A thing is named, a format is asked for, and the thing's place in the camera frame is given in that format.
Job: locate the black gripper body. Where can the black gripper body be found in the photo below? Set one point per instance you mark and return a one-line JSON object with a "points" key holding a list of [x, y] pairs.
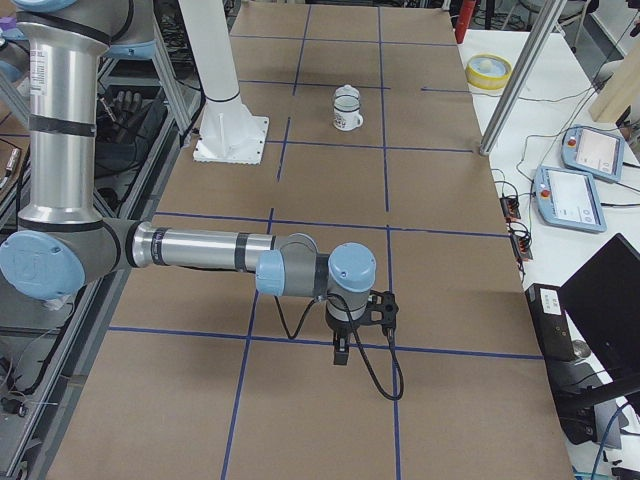
{"points": [[341, 332]]}

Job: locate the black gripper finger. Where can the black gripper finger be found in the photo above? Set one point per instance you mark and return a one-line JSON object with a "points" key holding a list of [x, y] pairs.
{"points": [[341, 351]]}

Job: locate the clear plastic funnel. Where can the clear plastic funnel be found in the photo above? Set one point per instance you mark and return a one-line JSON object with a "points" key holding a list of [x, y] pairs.
{"points": [[346, 103]]}

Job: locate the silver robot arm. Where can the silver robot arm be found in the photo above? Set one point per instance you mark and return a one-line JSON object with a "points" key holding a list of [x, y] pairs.
{"points": [[63, 243]]}

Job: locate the orange circuit board near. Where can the orange circuit board near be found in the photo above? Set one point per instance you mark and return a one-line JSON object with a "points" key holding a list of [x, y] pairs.
{"points": [[521, 245]]}

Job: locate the orange circuit board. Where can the orange circuit board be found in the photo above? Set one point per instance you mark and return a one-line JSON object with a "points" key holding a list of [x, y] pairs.
{"points": [[510, 208], [521, 245]]}

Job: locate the orange circuit board far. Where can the orange circuit board far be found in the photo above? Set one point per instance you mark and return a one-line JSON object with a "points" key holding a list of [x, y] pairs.
{"points": [[510, 208]]}

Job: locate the black computer box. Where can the black computer box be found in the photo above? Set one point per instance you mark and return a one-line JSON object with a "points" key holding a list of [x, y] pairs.
{"points": [[550, 322]]}

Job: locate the white enamel mug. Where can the white enamel mug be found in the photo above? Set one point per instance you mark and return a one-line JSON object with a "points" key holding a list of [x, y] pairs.
{"points": [[347, 121]]}

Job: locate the near teach pendant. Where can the near teach pendant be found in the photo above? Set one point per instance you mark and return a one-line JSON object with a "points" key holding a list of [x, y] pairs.
{"points": [[568, 199]]}

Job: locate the teach pendant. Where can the teach pendant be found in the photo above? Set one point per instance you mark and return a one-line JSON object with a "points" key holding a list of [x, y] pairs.
{"points": [[593, 151], [568, 199]]}

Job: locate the black laptop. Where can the black laptop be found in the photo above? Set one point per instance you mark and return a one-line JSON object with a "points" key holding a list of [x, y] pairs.
{"points": [[602, 300]]}

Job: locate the yellow tape roll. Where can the yellow tape roll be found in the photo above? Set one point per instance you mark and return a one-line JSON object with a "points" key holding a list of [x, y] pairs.
{"points": [[488, 72]]}

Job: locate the far teach pendant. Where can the far teach pendant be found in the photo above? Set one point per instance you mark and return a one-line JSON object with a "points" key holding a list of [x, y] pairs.
{"points": [[593, 151]]}

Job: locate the red cylinder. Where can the red cylinder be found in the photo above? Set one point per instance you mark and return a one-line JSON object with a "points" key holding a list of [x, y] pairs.
{"points": [[464, 18]]}

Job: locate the wooden beam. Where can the wooden beam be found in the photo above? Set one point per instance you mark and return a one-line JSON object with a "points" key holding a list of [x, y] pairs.
{"points": [[620, 90]]}

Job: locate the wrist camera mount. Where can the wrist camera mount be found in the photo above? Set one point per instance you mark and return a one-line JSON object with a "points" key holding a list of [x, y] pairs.
{"points": [[381, 310]]}

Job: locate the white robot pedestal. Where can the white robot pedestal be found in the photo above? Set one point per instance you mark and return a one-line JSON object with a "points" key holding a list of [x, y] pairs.
{"points": [[228, 132]]}

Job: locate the aluminium frame post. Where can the aluminium frame post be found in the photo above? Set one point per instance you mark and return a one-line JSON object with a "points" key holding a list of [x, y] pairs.
{"points": [[532, 49]]}

